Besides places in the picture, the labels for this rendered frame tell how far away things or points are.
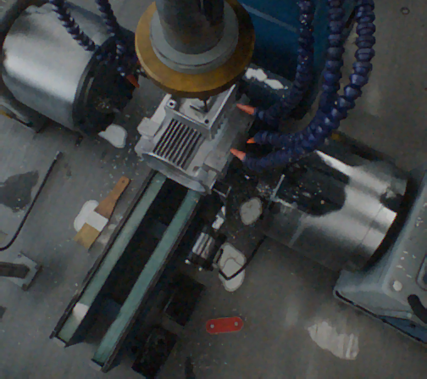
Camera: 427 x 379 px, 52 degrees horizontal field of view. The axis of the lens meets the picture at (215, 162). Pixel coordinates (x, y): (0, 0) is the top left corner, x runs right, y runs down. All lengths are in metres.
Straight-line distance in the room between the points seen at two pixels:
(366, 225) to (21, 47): 0.73
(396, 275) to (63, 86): 0.69
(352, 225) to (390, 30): 0.74
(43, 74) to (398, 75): 0.91
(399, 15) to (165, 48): 0.92
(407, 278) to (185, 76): 0.48
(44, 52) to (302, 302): 0.79
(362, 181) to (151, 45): 0.42
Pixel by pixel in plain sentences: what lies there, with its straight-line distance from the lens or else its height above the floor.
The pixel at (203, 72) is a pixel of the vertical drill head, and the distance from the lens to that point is 0.65.
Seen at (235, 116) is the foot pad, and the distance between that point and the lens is 0.90.
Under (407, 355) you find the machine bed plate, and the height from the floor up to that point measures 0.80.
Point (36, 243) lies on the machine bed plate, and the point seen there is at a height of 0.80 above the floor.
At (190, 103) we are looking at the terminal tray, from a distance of 0.86.
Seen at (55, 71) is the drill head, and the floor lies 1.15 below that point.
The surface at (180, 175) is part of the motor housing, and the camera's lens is 1.01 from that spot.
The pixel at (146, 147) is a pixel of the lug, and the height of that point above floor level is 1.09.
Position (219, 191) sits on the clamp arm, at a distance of 0.67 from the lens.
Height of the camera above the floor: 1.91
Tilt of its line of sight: 73 degrees down
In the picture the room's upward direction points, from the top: 6 degrees counter-clockwise
